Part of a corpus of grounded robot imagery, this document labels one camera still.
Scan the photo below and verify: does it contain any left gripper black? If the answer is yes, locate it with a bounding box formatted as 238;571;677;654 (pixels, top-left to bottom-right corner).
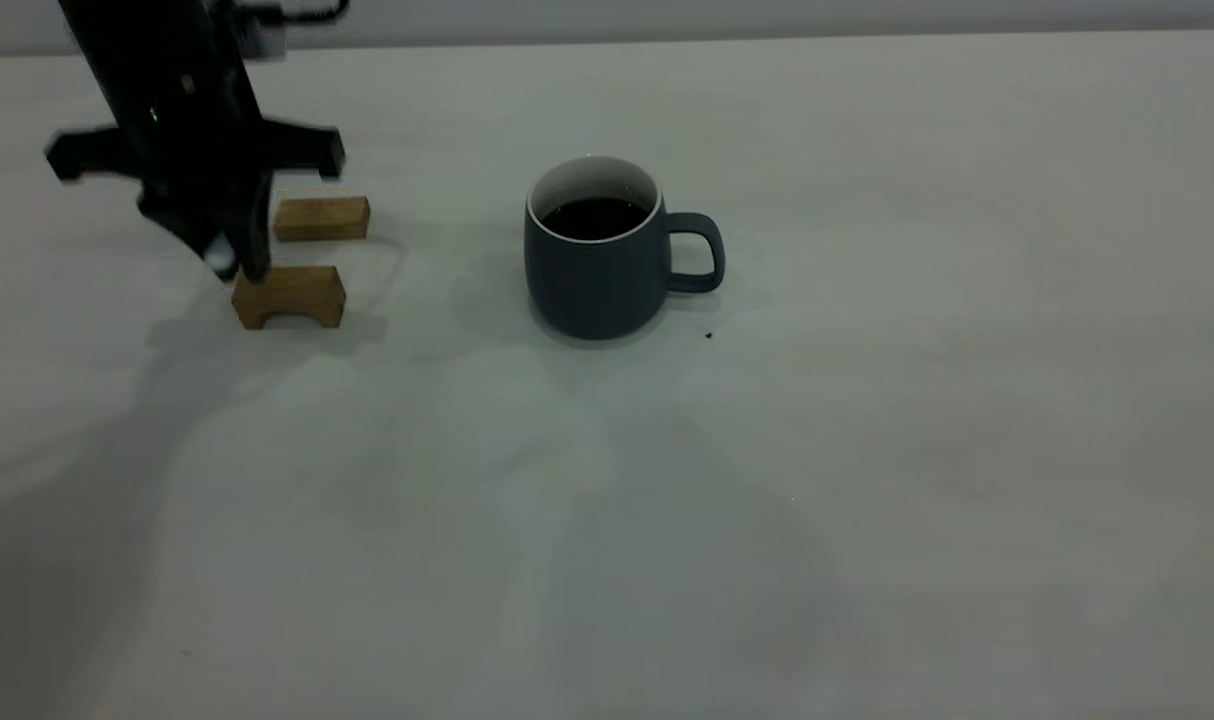
45;70;348;283

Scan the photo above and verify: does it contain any grey ceramic mug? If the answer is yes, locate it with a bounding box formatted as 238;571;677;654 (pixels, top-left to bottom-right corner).
523;155;726;341

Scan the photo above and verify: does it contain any dark coffee liquid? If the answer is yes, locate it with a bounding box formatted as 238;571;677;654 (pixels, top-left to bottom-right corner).
542;197;653;242

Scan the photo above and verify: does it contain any arched wooden block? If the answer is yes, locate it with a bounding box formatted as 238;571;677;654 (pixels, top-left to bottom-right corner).
231;265;348;331

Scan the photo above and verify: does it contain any flat wooden block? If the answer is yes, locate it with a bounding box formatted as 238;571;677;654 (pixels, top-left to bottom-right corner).
272;196;372;243

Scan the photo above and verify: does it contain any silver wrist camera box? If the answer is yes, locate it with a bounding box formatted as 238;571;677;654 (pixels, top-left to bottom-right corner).
232;0;290;61

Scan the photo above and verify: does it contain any black camera cable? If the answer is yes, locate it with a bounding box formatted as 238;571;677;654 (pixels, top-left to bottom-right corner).
267;0;353;27

